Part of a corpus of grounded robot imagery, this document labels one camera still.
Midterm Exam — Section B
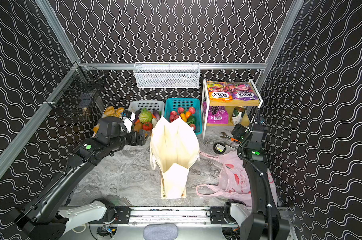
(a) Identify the pink plastic grocery bag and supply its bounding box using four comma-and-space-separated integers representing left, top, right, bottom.
195, 149, 277, 211

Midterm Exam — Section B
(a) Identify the metal base rail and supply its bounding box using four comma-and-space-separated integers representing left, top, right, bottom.
87, 205, 253, 226

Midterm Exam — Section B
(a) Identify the orange Fox's candy bag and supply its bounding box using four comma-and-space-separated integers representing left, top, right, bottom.
206, 81, 233, 103

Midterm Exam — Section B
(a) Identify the black tape measure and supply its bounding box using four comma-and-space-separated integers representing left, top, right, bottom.
213, 142, 226, 155

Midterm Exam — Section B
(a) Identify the green cabbage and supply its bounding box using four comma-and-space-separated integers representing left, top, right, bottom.
139, 110, 153, 124

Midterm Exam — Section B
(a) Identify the white wooden two-tier shelf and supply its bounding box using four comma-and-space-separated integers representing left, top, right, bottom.
201, 79, 263, 140

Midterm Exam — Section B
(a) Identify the bun back right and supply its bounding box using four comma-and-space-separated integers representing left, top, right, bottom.
115, 107, 125, 118

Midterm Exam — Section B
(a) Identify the green drink can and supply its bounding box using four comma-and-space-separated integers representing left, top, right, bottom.
232, 106, 245, 125

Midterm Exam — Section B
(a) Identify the purple Fox's candy bag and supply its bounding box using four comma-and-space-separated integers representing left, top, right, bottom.
228, 83, 258, 101

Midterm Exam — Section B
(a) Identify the teal plastic fruit basket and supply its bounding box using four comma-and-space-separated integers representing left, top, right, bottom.
164, 98, 202, 135

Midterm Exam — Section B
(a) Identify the yellow pepper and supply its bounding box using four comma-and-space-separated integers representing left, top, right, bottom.
180, 113, 187, 122

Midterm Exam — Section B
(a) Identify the white green corn cob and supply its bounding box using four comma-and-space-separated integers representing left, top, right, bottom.
152, 118, 158, 128

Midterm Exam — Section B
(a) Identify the grey foam pad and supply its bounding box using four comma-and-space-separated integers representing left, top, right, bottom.
143, 224, 179, 240

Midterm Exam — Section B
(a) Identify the white plastic vegetable basket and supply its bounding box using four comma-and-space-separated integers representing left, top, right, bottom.
128, 101, 165, 131

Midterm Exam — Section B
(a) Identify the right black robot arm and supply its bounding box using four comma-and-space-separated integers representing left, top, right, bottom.
231, 109, 290, 240

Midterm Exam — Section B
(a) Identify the cream canvas tote bag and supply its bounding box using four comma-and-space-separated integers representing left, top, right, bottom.
150, 117, 200, 199

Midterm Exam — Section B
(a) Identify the white wire wall basket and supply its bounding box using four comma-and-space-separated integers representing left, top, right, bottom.
134, 62, 200, 89

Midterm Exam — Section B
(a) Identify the purple eggplant right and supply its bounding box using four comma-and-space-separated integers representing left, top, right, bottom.
153, 110, 161, 121

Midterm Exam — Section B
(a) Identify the adjustable wrench orange handle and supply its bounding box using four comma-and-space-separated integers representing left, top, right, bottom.
219, 132, 241, 144

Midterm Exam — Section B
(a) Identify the black wire wall basket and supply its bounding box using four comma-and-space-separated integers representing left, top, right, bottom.
48, 66, 106, 122

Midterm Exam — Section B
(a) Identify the orange fruit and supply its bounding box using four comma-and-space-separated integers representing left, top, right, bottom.
185, 111, 192, 119

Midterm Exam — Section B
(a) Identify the purple grape candy bag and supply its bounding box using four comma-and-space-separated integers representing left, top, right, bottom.
207, 105, 229, 125

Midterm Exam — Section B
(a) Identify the twisted bun back left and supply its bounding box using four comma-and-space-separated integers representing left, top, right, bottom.
104, 106, 116, 116

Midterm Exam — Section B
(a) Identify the brown potato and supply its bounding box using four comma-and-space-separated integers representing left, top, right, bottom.
134, 122, 144, 133

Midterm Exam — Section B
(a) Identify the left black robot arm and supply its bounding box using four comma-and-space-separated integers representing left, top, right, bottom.
10, 117, 147, 240

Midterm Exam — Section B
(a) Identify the red tomato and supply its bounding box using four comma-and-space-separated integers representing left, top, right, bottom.
143, 122, 154, 131

